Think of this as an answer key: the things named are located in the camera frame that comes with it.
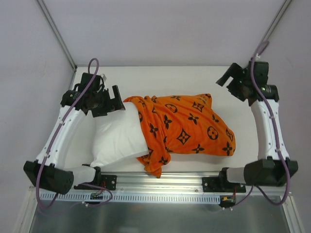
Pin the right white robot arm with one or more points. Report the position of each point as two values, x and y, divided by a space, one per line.
273 167

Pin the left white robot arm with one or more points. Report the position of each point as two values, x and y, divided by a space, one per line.
55 151

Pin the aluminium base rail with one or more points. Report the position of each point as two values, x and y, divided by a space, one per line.
158 180

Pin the white slotted cable duct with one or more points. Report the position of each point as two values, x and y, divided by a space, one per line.
141 198

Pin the orange patterned pillowcase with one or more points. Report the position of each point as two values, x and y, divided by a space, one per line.
183 124

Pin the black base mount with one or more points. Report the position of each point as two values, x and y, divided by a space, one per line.
216 184
108 182

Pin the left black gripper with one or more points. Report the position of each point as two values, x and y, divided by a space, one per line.
107 102

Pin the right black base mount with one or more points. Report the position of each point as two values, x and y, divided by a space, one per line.
216 184

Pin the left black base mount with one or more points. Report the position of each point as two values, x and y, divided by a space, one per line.
108 182

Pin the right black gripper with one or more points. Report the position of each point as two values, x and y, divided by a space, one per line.
234 83

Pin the white pillow insert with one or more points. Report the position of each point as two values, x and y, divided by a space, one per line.
118 136

